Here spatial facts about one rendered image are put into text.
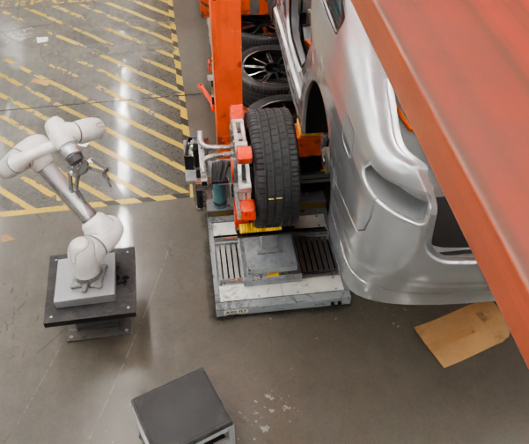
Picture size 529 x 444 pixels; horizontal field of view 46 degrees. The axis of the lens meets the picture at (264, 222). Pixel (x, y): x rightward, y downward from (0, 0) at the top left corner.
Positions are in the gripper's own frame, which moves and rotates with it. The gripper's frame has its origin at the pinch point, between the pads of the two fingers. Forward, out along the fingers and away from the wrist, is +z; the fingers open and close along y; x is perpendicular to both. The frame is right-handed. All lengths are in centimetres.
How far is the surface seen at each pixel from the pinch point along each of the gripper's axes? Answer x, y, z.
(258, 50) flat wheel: -197, -143, -90
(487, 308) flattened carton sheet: -110, -148, 161
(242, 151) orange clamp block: -23, -68, 16
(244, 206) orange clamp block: -37, -55, 37
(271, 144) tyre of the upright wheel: -28, -83, 19
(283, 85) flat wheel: -168, -137, -45
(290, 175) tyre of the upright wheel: -31, -83, 38
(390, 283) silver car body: 3, -87, 108
